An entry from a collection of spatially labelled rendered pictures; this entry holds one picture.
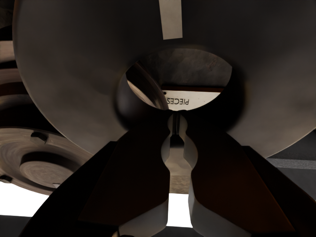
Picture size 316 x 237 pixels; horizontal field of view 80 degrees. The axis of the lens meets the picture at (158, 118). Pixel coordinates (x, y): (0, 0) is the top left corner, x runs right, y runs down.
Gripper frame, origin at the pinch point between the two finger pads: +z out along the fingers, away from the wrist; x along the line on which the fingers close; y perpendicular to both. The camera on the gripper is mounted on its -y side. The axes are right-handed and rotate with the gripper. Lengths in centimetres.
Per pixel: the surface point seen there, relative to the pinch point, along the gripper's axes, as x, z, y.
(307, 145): 625, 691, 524
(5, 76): -26.2, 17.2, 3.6
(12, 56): -24.8, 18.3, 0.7
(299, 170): 531, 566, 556
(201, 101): 8.4, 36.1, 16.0
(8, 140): -26.3, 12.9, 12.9
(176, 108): 2.1, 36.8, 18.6
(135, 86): -6.0, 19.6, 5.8
